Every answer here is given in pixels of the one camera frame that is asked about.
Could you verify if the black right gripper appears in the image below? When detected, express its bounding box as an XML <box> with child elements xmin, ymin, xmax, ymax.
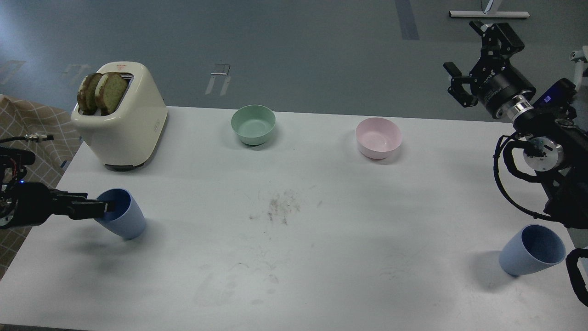
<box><xmin>443</xmin><ymin>20</ymin><xmax>536</xmax><ymax>120</ymax></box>

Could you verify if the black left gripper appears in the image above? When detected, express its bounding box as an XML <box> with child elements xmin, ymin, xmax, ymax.
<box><xmin>0</xmin><ymin>182</ymin><xmax>116</xmax><ymax>229</ymax></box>

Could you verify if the blue cup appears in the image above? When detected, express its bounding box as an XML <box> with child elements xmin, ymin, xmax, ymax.
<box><xmin>95</xmin><ymin>188</ymin><xmax>146</xmax><ymax>240</ymax></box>
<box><xmin>498</xmin><ymin>224</ymin><xmax>565</xmax><ymax>276</ymax></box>

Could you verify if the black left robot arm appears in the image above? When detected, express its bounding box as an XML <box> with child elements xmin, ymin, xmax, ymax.
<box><xmin>0</xmin><ymin>134</ymin><xmax>116</xmax><ymax>229</ymax></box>

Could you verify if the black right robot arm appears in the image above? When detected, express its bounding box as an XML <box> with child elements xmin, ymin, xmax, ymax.
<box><xmin>443</xmin><ymin>20</ymin><xmax>587</xmax><ymax>230</ymax></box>

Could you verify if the white stand base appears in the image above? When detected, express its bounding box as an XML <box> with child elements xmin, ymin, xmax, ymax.
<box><xmin>448</xmin><ymin>0</ymin><xmax>531</xmax><ymax>19</ymax></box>

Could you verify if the cream white toaster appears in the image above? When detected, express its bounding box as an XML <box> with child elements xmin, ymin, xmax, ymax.
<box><xmin>71</xmin><ymin>62</ymin><xmax>168</xmax><ymax>171</ymax></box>

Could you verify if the left toast slice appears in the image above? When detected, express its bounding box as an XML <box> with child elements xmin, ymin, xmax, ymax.
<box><xmin>76</xmin><ymin>73</ymin><xmax>103</xmax><ymax>115</ymax></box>

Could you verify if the toast slice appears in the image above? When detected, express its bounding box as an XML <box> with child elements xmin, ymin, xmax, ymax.
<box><xmin>94</xmin><ymin>72</ymin><xmax>128</xmax><ymax>116</ymax></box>
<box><xmin>76</xmin><ymin>73</ymin><xmax>103</xmax><ymax>115</ymax></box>

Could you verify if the pink bowl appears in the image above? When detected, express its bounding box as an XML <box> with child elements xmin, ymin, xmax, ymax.
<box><xmin>355</xmin><ymin>117</ymin><xmax>403</xmax><ymax>160</ymax></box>

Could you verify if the right toast slice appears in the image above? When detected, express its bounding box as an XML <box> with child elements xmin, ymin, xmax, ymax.
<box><xmin>94</xmin><ymin>72</ymin><xmax>128</xmax><ymax>116</ymax></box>

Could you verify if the green bowl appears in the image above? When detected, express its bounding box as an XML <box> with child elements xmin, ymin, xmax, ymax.
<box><xmin>231</xmin><ymin>105</ymin><xmax>277</xmax><ymax>145</ymax></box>

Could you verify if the white chair frame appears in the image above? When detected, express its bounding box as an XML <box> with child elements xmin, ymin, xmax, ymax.
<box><xmin>569</xmin><ymin>45</ymin><xmax>588</xmax><ymax>92</ymax></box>

